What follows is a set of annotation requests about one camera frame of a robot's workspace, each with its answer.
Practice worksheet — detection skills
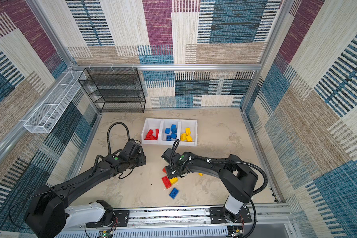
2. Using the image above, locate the white wire mesh basket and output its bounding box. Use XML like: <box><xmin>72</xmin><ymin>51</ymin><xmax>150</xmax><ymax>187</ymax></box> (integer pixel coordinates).
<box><xmin>24</xmin><ymin>70</ymin><xmax>82</xmax><ymax>134</ymax></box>

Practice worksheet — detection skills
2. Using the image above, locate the black wire shelf rack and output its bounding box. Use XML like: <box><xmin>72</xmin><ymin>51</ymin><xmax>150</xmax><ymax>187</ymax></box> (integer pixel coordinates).
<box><xmin>78</xmin><ymin>67</ymin><xmax>146</xmax><ymax>113</ymax></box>

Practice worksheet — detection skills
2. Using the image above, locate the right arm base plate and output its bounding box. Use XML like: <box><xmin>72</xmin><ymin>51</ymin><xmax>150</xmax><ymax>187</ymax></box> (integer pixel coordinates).
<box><xmin>205</xmin><ymin>207</ymin><xmax>252</xmax><ymax>224</ymax></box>

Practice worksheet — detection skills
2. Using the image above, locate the blue brick bottom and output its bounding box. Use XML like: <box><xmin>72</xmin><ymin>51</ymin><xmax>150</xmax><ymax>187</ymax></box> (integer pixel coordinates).
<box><xmin>169</xmin><ymin>188</ymin><xmax>179</xmax><ymax>199</ymax></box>

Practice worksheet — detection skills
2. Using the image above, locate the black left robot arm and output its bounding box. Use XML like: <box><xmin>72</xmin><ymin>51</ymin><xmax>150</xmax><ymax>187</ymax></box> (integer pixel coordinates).
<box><xmin>22</xmin><ymin>137</ymin><xmax>146</xmax><ymax>238</ymax></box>

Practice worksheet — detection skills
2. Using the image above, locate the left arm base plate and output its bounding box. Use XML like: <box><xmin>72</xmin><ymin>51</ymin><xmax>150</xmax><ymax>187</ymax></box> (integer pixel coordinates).
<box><xmin>85</xmin><ymin>210</ymin><xmax>130</xmax><ymax>228</ymax></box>

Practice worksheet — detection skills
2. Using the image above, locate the aluminium front rail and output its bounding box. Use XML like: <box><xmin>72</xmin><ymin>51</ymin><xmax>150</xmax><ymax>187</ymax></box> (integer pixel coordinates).
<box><xmin>41</xmin><ymin>203</ymin><xmax>292</xmax><ymax>230</ymax></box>

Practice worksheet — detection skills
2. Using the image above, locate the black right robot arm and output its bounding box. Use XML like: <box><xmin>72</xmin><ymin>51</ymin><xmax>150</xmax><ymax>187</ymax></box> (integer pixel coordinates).
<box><xmin>162</xmin><ymin>140</ymin><xmax>268</xmax><ymax>223</ymax></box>

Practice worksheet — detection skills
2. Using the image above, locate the white three-compartment bin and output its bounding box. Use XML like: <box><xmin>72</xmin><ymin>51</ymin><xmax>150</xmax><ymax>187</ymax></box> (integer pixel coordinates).
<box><xmin>141</xmin><ymin>118</ymin><xmax>198</xmax><ymax>146</ymax></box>

